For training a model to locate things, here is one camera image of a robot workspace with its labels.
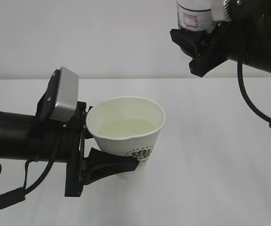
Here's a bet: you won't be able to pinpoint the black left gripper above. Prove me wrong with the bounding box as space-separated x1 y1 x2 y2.
29 68 139 197

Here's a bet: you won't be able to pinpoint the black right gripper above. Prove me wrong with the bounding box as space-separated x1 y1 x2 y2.
170 0 271 77

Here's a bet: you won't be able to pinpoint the Nongfu Spring water bottle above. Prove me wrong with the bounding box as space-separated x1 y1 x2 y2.
175 0 217 61

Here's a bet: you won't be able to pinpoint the white paper cup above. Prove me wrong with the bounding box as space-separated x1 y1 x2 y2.
85 96 166 180

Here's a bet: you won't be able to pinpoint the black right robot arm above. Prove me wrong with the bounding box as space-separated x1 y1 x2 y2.
170 0 271 77

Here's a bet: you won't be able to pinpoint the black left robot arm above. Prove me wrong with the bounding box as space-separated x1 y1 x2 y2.
0 67 139 197

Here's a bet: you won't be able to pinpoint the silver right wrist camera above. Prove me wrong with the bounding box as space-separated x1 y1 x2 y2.
211 0 232 22

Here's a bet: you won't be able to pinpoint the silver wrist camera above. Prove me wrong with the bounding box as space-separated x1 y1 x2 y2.
51 66 79 123
211 0 232 22

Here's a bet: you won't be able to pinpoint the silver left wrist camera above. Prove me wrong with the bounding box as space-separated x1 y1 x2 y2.
51 66 79 123

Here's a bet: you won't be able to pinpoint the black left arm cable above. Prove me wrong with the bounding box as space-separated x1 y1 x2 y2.
0 136 62 210

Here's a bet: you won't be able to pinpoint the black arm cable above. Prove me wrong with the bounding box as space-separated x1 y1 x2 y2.
0 136 62 210
237 56 271 135

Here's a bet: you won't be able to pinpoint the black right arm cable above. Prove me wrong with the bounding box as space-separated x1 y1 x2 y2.
237 56 271 135

